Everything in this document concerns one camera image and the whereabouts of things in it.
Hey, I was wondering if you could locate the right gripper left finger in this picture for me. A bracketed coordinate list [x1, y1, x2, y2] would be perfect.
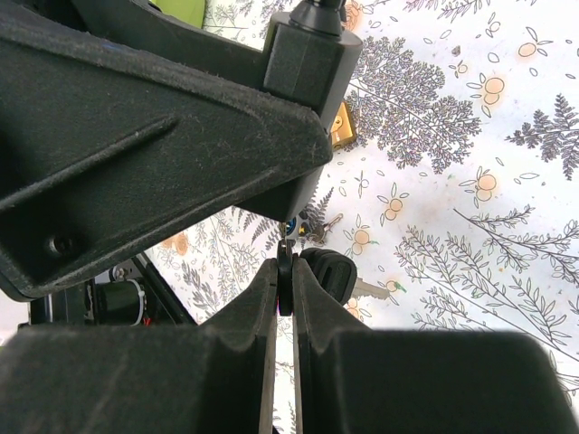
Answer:
[1, 259, 278, 433]

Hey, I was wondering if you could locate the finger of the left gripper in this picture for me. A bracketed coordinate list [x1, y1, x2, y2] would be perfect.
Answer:
[1, 1, 332, 301]

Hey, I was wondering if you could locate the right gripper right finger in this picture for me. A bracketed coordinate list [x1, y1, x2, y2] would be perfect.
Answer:
[292, 258, 578, 433]

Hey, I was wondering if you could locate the black key bunch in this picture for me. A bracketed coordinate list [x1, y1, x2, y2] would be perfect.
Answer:
[276, 238, 400, 319]

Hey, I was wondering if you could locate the green plastic tray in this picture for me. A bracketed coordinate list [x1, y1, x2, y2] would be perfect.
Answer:
[151, 0, 206, 28]

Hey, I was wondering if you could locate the floral tablecloth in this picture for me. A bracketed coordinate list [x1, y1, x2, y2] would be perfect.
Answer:
[147, 1, 578, 433]

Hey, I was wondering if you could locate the small brass padlock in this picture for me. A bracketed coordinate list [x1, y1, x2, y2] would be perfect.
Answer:
[330, 101, 357, 151]

